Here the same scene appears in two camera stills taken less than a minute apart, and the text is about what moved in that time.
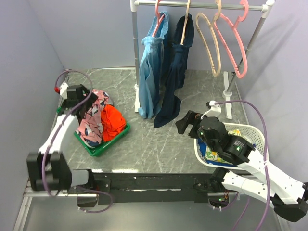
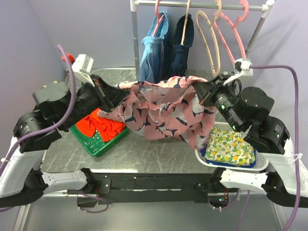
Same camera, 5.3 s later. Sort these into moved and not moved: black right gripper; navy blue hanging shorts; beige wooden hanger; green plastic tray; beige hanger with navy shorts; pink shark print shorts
Moved: black right gripper; pink shark print shorts
Not moved: navy blue hanging shorts; beige wooden hanger; beige hanger with navy shorts; green plastic tray
